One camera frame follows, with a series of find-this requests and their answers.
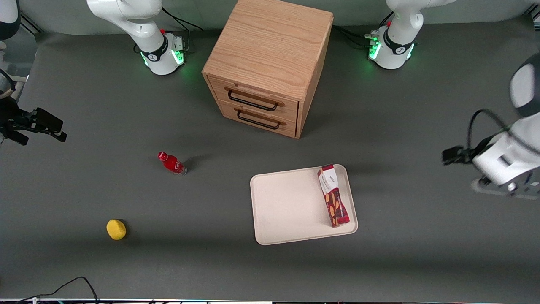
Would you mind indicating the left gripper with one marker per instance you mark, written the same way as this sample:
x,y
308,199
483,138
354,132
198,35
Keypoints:
x,y
454,156

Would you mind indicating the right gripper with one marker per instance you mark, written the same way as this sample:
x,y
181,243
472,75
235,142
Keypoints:
x,y
9,118

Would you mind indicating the red cookie box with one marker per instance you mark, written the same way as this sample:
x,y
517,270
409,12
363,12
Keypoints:
x,y
334,198

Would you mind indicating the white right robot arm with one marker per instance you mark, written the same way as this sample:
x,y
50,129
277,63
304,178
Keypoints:
x,y
139,25

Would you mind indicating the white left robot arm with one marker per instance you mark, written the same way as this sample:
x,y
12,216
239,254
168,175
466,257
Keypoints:
x,y
396,46

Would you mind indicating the beige plastic tray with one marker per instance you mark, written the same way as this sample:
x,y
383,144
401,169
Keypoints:
x,y
287,207

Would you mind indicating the yellow lemon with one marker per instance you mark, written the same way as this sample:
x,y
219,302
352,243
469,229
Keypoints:
x,y
116,229

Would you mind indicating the red soda bottle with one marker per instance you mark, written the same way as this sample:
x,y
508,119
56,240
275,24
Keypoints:
x,y
171,162

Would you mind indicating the wooden drawer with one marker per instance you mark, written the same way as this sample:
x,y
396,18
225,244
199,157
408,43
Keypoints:
x,y
291,110
289,128

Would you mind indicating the wooden drawer cabinet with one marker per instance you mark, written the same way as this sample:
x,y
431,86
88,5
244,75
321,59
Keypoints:
x,y
270,42

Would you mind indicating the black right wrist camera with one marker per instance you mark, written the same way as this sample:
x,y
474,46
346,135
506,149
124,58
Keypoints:
x,y
44,120

